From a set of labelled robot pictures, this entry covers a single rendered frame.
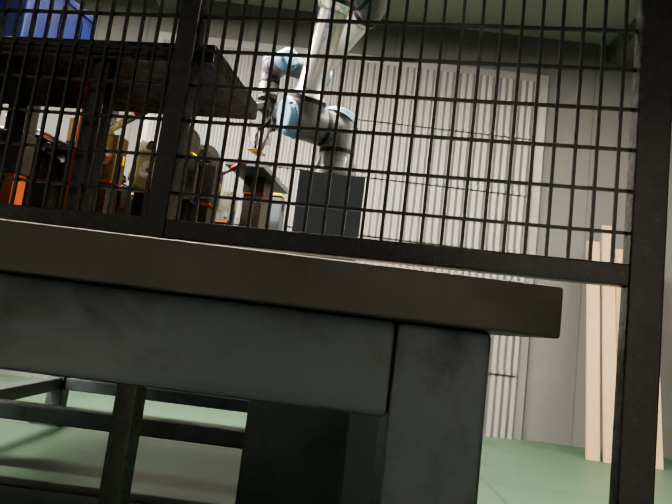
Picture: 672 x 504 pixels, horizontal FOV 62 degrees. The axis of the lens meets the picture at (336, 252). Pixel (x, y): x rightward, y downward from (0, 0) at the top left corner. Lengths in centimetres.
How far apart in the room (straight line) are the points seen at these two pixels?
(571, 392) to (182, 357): 424
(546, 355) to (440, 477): 406
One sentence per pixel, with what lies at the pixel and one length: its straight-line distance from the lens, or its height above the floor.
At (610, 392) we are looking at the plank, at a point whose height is 44.
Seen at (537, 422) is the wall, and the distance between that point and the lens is 456.
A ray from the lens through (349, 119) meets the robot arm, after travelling 182.
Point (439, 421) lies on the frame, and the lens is 48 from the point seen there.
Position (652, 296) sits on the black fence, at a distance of 75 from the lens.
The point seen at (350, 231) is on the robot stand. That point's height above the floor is 93.
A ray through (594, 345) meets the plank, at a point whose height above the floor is 73.
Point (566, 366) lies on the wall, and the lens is 459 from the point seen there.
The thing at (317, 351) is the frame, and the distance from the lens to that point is 47.
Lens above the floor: 65
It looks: 7 degrees up
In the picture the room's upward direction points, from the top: 7 degrees clockwise
